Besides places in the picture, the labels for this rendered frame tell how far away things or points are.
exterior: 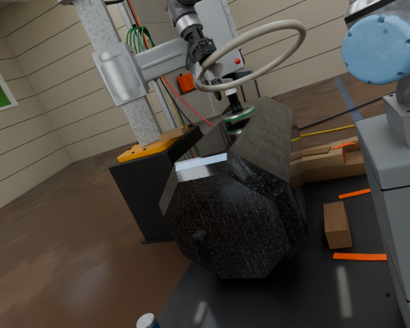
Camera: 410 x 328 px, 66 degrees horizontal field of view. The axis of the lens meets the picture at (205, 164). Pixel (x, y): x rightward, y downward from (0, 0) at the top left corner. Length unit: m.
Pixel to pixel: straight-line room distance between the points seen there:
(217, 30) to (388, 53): 1.29
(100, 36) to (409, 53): 2.15
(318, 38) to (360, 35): 5.92
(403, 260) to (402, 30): 0.58
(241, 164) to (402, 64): 0.93
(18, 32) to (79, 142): 2.97
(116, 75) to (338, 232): 1.81
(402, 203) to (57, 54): 8.35
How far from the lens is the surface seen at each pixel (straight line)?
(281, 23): 1.19
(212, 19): 1.92
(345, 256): 1.91
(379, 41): 0.75
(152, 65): 2.52
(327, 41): 6.69
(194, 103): 4.81
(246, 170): 1.50
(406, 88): 0.98
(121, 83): 2.46
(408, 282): 1.07
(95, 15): 2.59
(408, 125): 0.92
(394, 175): 0.87
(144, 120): 2.54
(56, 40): 8.70
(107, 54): 2.49
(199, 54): 1.17
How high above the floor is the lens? 1.24
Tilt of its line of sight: 17 degrees down
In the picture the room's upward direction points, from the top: 23 degrees counter-clockwise
